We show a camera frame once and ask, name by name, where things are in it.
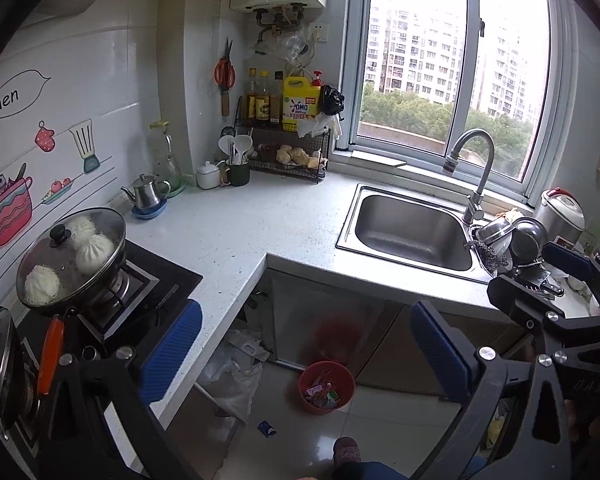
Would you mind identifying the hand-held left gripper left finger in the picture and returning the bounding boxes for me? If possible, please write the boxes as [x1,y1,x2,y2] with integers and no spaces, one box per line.
[39,298,204,480]

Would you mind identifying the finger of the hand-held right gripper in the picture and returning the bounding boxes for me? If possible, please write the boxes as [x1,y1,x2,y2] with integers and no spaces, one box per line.
[544,241,600,311]
[487,274,600,343]

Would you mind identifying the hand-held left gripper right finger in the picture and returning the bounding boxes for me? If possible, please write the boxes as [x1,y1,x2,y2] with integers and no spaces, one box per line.
[409,300,588,480]

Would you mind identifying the red plastic bin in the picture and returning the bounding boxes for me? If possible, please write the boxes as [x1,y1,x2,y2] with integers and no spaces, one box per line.
[298,361,356,415]

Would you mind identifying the steel wool scrubber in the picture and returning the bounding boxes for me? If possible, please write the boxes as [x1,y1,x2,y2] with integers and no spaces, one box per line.
[466,239,512,272]

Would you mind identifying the white rice cooker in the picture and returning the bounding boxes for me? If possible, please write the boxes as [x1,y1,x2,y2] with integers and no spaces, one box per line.
[535,187,586,246]

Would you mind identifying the grey plastic bag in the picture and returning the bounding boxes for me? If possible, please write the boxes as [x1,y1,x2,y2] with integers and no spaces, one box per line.
[197,327,271,423]

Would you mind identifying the steel bowl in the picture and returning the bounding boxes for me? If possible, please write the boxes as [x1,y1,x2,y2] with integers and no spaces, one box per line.
[475,215,513,256]

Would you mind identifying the black gas stove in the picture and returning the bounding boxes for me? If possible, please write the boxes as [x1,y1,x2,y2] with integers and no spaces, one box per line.
[10,240,203,456]

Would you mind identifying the pan with glass lid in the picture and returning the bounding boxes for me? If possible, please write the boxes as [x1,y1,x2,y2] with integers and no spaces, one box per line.
[16,207,128,396]

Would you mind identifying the steel faucet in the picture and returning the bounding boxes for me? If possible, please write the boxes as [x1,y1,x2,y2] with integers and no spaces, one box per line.
[442,129,496,225]

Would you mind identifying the white steamed bun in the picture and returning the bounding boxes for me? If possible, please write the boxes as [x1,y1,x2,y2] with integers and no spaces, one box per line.
[69,216,98,241]
[24,265,61,306]
[75,234,116,275]

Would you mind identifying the steel sink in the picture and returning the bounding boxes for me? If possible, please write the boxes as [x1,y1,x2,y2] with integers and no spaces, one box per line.
[336,183,496,281]

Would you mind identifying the person's blue trouser leg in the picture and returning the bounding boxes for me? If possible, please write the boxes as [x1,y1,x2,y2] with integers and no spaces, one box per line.
[350,460,411,480]

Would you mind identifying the person's dark slipper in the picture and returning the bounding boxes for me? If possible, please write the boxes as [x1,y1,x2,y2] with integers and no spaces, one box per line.
[332,436,363,480]

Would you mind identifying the blue saucer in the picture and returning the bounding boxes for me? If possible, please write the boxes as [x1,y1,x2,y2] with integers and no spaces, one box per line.
[131,199,168,220]

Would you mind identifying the steel teapot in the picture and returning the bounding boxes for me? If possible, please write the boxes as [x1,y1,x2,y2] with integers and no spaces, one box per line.
[121,174,172,211]

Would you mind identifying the steel wok lid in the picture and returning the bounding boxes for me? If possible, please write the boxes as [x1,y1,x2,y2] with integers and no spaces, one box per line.
[0,306,26,441]

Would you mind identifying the white lidded jar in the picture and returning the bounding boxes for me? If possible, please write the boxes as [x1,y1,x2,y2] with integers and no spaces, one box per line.
[197,161,225,190]

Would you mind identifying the glass carafe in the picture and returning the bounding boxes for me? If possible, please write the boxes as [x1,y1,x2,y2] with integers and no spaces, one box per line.
[149,120,183,193]

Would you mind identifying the dark green mug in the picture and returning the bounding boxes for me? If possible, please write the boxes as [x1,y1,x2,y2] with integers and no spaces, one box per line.
[221,159,251,187]

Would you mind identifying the white plastic spatula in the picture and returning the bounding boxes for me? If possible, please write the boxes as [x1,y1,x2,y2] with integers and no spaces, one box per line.
[234,134,254,165]

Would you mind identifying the window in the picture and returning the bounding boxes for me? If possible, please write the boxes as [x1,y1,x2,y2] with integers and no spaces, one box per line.
[340,0,576,206]

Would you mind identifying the white plastic bag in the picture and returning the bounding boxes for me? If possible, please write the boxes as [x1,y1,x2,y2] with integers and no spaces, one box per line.
[297,112,343,141]

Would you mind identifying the brown sauce bottle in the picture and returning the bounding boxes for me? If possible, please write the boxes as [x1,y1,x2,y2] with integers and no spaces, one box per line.
[256,70,272,126]
[245,68,259,123]

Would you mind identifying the black plastic bag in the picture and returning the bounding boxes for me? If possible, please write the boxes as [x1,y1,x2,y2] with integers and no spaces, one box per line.
[320,85,346,117]

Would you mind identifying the yellow detergent bottle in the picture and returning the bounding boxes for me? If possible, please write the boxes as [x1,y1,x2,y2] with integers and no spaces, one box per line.
[281,71,323,132]

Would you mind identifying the red scissors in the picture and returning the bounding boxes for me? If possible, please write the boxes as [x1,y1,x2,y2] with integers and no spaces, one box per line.
[215,37,237,87]

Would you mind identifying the clear plastic bag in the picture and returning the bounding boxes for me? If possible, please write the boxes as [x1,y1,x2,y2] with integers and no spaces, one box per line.
[252,27,311,68]

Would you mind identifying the black handled kitchen knife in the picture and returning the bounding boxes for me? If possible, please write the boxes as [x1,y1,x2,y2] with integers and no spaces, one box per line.
[522,272,566,297]

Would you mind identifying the kitchen cartoon wall sticker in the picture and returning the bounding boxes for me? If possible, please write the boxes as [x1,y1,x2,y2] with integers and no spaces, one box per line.
[0,70,116,281]

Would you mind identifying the black wire rack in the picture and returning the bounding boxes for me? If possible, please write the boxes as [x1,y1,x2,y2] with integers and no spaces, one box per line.
[236,96,332,185]

